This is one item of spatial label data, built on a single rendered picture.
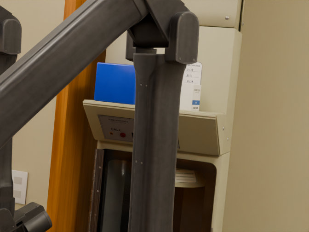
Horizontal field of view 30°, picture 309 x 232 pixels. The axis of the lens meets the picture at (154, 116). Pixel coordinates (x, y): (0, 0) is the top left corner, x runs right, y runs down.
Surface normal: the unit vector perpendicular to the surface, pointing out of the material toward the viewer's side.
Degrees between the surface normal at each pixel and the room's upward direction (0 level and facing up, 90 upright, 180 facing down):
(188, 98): 90
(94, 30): 87
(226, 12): 90
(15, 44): 90
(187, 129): 135
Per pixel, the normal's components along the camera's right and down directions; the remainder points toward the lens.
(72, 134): 0.95, 0.11
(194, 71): -0.30, 0.02
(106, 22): 0.62, 0.05
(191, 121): -0.28, 0.72
